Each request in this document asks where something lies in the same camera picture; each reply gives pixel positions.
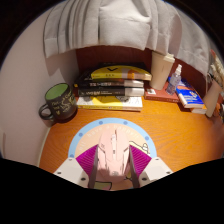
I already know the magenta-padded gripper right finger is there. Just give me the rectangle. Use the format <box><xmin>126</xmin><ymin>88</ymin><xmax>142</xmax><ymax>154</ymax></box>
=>
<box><xmin>128</xmin><ymin>144</ymin><xmax>174</xmax><ymax>189</ymax></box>

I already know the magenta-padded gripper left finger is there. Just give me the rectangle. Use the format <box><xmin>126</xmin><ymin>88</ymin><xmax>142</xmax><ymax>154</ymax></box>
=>
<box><xmin>53</xmin><ymin>144</ymin><xmax>100</xmax><ymax>190</ymax></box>

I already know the pink computer mouse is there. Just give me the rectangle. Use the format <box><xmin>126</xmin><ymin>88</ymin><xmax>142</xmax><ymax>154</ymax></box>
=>
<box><xmin>90</xmin><ymin>128</ymin><xmax>131</xmax><ymax>184</ymax></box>

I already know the round blue-rimmed mouse pad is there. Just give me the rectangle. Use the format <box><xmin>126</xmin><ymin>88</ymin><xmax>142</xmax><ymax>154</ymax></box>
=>
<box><xmin>67</xmin><ymin>117</ymin><xmax>158</xmax><ymax>191</ymax></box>

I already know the dark mug green inside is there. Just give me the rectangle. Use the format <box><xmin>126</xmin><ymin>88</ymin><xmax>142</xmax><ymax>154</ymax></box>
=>
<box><xmin>38</xmin><ymin>82</ymin><xmax>78</xmax><ymax>123</ymax></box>

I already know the red-brown book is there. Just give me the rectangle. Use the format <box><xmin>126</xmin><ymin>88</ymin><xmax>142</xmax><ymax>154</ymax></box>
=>
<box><xmin>143</xmin><ymin>81</ymin><xmax>181</xmax><ymax>104</ymax></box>

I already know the blue book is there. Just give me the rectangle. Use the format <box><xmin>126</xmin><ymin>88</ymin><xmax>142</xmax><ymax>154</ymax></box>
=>
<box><xmin>167</xmin><ymin>76</ymin><xmax>207</xmax><ymax>110</ymax></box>

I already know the clear spray bottle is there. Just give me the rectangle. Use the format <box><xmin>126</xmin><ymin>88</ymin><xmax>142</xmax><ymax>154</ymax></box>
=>
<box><xmin>165</xmin><ymin>63</ymin><xmax>183</xmax><ymax>96</ymax></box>

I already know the cream tumbler with lid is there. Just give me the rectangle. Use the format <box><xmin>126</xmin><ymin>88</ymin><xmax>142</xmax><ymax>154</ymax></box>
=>
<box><xmin>149</xmin><ymin>49</ymin><xmax>176</xmax><ymax>91</ymax></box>

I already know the white ceramic vase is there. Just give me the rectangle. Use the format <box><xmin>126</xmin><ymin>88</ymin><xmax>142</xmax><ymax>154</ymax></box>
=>
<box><xmin>202</xmin><ymin>78</ymin><xmax>224</xmax><ymax>118</ymax></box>

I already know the white curtain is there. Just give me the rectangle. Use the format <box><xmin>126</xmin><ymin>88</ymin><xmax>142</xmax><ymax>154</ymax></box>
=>
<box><xmin>43</xmin><ymin>0</ymin><xmax>214</xmax><ymax>76</ymax></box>

